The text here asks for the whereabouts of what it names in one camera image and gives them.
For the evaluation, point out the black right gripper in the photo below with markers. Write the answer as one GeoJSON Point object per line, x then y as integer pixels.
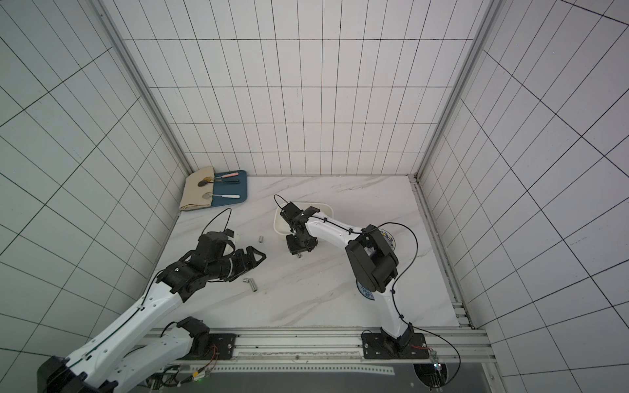
{"type": "Point", "coordinates": [297, 241]}

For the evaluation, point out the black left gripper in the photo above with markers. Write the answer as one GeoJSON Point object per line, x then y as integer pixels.
{"type": "Point", "coordinates": [243, 267]}

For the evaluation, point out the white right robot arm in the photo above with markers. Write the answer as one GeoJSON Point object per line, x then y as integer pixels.
{"type": "Point", "coordinates": [371, 257]}

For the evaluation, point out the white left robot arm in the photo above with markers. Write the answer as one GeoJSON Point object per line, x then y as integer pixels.
{"type": "Point", "coordinates": [111, 362]}

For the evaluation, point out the long chrome socket lower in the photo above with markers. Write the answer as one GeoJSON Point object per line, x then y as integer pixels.
{"type": "Point", "coordinates": [253, 285]}

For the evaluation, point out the white plastic storage box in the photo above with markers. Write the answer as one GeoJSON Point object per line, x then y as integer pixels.
{"type": "Point", "coordinates": [281, 227]}

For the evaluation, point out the blue white patterned bowl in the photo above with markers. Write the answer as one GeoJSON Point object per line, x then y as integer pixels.
{"type": "Point", "coordinates": [367, 294]}

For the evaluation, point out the dark blue tray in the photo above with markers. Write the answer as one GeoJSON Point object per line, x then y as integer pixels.
{"type": "Point", "coordinates": [240, 189]}

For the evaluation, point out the blue yellow patterned bowl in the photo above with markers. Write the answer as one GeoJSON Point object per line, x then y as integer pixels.
{"type": "Point", "coordinates": [389, 238]}

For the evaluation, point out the beige folded cloth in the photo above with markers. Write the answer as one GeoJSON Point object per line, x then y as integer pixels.
{"type": "Point", "coordinates": [197, 197]}

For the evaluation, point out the white handled spoon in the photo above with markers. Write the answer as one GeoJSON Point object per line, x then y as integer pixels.
{"type": "Point", "coordinates": [221, 196]}

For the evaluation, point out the black handled spoon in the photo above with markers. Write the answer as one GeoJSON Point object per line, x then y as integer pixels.
{"type": "Point", "coordinates": [207, 181]}

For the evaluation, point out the pink handled spoon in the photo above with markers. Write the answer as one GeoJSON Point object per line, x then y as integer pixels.
{"type": "Point", "coordinates": [224, 176]}

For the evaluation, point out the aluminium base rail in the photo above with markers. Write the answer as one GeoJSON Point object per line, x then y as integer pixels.
{"type": "Point", "coordinates": [334, 349]}

